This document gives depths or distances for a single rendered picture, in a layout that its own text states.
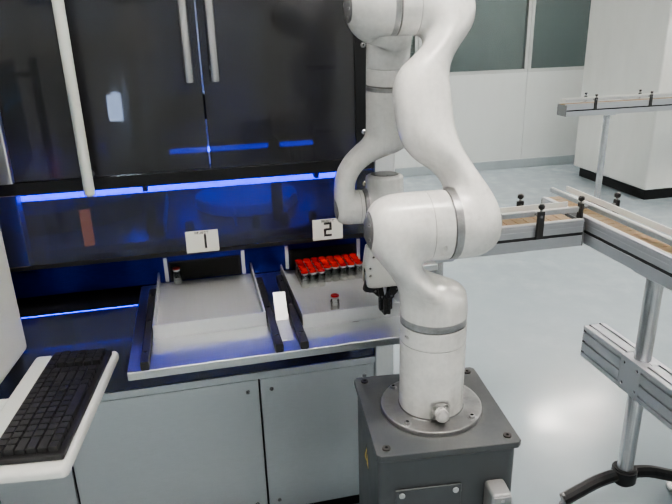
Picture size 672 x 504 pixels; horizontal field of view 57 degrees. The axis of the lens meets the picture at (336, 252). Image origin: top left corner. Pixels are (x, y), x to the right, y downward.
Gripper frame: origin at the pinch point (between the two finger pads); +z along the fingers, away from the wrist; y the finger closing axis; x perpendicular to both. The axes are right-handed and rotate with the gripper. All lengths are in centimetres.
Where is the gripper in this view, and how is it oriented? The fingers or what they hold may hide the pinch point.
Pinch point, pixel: (385, 304)
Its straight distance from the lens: 149.3
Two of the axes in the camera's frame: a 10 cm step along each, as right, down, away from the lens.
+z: 0.3, 9.5, 3.2
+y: -9.7, 1.0, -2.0
